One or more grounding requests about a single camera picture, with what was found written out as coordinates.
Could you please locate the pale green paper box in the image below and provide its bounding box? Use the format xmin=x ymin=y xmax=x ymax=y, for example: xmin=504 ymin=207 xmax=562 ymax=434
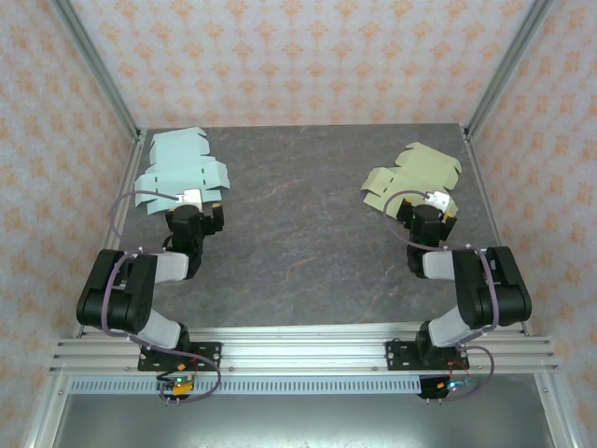
xmin=361 ymin=142 xmax=463 ymax=220

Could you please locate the light blue paper box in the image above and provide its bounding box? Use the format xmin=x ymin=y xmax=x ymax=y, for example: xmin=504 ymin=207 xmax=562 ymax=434
xmin=133 ymin=128 xmax=232 ymax=216

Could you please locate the grey metal panel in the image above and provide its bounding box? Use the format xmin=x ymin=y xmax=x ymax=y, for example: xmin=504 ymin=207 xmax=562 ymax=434
xmin=50 ymin=394 xmax=551 ymax=448

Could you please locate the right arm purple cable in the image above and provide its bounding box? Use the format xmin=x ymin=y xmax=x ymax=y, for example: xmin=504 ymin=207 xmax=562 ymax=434
xmin=382 ymin=189 xmax=504 ymax=402

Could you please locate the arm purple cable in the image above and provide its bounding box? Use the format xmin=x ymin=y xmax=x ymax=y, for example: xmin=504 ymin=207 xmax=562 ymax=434
xmin=100 ymin=189 xmax=223 ymax=402
xmin=382 ymin=189 xmax=504 ymax=402

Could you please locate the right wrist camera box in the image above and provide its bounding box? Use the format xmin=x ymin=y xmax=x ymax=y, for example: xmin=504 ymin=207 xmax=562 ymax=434
xmin=423 ymin=189 xmax=452 ymax=211

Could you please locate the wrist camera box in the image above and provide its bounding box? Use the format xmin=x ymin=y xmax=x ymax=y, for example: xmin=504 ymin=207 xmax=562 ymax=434
xmin=423 ymin=189 xmax=452 ymax=211
xmin=179 ymin=188 xmax=205 ymax=212

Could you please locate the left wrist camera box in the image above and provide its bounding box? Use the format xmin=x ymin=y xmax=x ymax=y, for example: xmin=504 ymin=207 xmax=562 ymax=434
xmin=179 ymin=188 xmax=205 ymax=212

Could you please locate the aluminium table side rail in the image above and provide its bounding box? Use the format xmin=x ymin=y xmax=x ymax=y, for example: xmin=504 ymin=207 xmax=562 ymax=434
xmin=461 ymin=124 xmax=534 ymax=338
xmin=74 ymin=128 xmax=148 ymax=337

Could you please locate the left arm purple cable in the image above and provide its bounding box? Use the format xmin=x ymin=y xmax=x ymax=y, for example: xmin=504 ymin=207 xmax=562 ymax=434
xmin=100 ymin=189 xmax=223 ymax=402

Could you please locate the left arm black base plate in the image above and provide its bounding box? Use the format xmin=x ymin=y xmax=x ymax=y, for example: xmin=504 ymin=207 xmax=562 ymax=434
xmin=137 ymin=342 xmax=223 ymax=372

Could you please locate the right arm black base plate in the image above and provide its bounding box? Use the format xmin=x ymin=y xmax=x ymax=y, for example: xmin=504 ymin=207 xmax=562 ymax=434
xmin=385 ymin=340 xmax=470 ymax=372

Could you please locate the aluminium mounting rail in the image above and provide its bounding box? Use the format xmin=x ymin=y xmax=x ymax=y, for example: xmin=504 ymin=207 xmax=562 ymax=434
xmin=49 ymin=326 xmax=560 ymax=375

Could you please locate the aluminium frame post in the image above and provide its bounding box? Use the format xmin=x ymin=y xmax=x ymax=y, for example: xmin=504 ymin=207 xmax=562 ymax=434
xmin=49 ymin=0 xmax=144 ymax=141
xmin=464 ymin=0 xmax=559 ymax=141

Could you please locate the slotted grey cable duct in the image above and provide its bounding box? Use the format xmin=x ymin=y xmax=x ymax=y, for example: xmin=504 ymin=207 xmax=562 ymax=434
xmin=68 ymin=376 xmax=473 ymax=396

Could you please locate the aluminium frame leg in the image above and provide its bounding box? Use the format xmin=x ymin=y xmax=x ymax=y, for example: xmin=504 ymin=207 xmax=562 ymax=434
xmin=534 ymin=372 xmax=576 ymax=448
xmin=22 ymin=372 xmax=71 ymax=448

